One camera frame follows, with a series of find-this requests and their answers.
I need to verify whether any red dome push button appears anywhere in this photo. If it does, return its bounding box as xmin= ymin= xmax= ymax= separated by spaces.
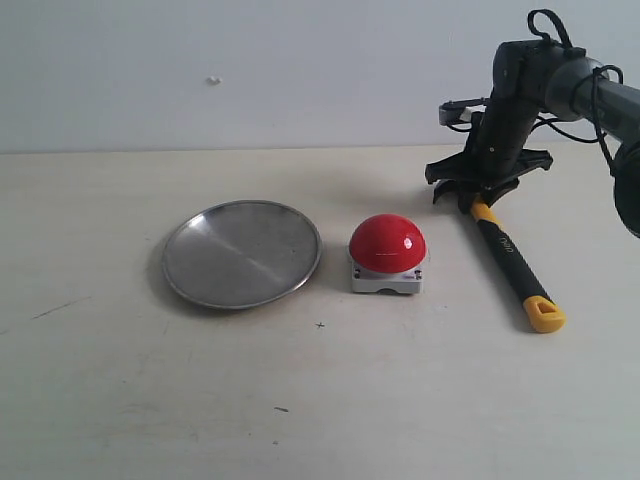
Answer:
xmin=348 ymin=214 xmax=429 ymax=295

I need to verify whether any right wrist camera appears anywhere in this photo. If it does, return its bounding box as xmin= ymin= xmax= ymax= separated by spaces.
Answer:
xmin=438 ymin=97 xmax=490 ymax=127

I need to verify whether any yellow black claw hammer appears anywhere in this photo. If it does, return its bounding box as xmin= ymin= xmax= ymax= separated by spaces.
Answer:
xmin=457 ymin=192 xmax=567 ymax=334

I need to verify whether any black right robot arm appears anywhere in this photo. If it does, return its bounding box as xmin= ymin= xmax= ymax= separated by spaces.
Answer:
xmin=425 ymin=40 xmax=639 ymax=235

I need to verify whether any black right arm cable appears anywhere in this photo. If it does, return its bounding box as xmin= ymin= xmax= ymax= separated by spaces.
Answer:
xmin=526 ymin=8 xmax=626 ymax=176

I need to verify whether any round steel plate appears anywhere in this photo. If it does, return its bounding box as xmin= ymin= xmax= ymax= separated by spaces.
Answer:
xmin=161 ymin=200 xmax=323 ymax=311

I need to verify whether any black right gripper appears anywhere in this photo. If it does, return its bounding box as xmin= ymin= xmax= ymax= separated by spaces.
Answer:
xmin=425 ymin=99 xmax=553 ymax=206

